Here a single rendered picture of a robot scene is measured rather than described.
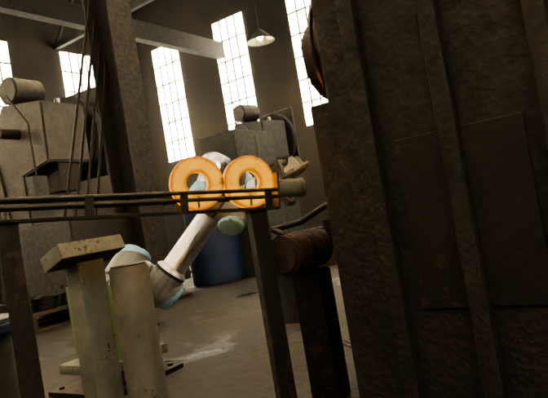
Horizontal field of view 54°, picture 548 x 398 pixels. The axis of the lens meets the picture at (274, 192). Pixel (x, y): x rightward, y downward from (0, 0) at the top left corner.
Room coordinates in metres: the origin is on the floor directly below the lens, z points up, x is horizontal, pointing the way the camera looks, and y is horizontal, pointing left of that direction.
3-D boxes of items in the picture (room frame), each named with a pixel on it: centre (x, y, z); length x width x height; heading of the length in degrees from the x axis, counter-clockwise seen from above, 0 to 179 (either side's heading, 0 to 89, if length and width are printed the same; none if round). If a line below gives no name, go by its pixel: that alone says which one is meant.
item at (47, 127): (6.89, 2.72, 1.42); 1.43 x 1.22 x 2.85; 61
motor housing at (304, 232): (1.71, -0.05, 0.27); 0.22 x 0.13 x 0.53; 146
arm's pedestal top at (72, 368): (2.35, 0.79, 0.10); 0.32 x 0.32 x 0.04; 57
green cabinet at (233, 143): (5.84, 0.29, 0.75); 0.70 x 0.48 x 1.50; 146
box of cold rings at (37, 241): (5.07, 1.65, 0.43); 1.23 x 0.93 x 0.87; 144
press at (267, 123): (10.14, 0.03, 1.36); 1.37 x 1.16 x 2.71; 46
